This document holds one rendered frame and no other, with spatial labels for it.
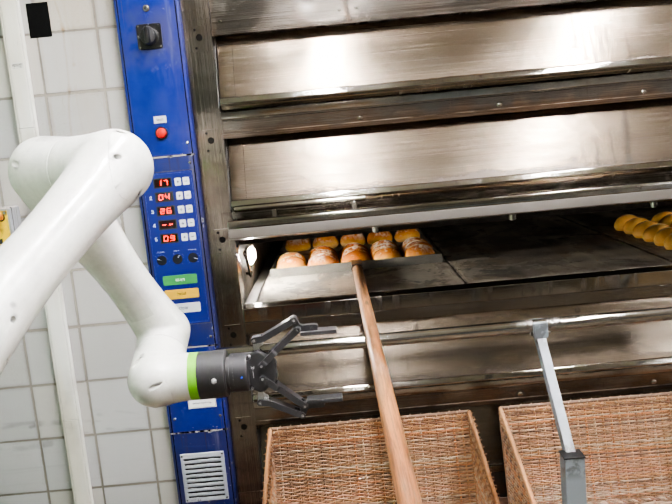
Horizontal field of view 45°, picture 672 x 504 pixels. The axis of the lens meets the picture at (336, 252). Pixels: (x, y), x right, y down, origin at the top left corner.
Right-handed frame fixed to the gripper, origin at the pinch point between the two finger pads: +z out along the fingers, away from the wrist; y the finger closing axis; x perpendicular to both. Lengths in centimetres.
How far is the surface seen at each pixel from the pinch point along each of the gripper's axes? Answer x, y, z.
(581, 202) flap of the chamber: -43, -23, 63
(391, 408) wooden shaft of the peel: 32.7, -1.8, 8.6
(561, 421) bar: -5.7, 18.0, 45.4
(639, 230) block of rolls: -108, -4, 103
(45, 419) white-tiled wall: -60, 26, -80
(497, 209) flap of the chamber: -43, -23, 43
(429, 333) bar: -21.1, 1.2, 21.4
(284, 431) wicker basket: -55, 34, -15
